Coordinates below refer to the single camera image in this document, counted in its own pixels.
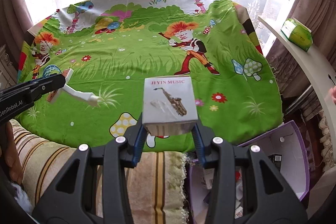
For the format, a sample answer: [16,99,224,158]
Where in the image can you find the white box blue circle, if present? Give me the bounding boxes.
[42,65,74,103]

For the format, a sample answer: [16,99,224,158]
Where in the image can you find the beige saxophone box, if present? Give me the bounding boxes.
[142,76,198,136]

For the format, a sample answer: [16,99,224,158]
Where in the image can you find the black barcode box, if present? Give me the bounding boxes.
[268,153,282,172]

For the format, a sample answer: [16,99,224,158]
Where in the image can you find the left hand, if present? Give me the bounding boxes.
[1,121,23,185]

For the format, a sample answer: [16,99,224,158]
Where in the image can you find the cream carved drawer cabinet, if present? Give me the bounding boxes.
[0,45,18,90]

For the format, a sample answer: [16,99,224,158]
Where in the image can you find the purple cardboard storage box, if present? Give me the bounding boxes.
[192,121,309,223]

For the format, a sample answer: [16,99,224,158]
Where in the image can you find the green cartoon tablecloth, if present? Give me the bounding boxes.
[17,0,282,147]

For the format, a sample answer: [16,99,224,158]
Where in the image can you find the striped towel cushion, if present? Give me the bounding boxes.
[8,118,190,224]

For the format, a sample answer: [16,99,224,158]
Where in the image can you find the white curved desk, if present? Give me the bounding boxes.
[258,16,335,148]

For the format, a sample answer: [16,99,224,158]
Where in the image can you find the green tissue pack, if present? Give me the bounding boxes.
[281,18,313,52]

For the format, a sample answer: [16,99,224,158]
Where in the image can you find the brown drape curtain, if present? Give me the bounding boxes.
[266,0,335,98]

